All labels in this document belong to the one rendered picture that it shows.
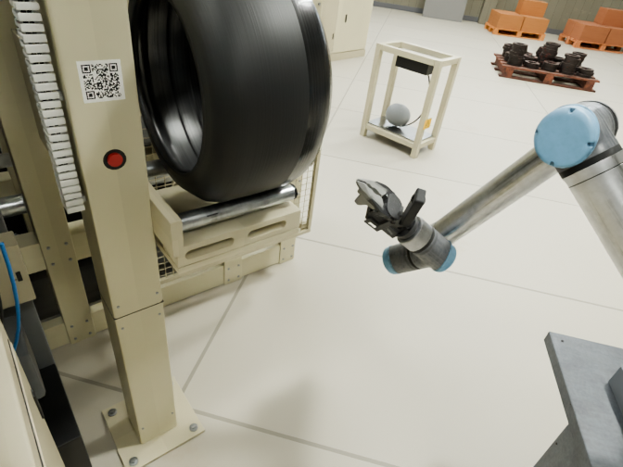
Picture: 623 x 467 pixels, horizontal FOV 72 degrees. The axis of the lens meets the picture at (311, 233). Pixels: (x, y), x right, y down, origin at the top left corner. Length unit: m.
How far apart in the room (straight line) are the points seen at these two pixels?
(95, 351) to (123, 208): 1.06
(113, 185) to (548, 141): 0.90
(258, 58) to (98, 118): 0.33
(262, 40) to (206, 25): 0.10
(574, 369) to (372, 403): 0.77
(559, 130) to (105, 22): 0.87
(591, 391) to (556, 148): 0.68
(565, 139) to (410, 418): 1.23
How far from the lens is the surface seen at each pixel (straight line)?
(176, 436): 1.72
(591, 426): 1.31
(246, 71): 0.84
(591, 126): 0.97
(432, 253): 1.21
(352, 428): 1.77
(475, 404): 2.00
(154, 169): 1.27
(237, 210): 1.09
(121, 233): 1.08
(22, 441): 0.74
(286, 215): 1.16
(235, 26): 0.86
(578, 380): 1.40
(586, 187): 1.00
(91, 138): 0.96
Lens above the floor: 1.49
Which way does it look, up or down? 35 degrees down
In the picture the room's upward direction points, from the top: 8 degrees clockwise
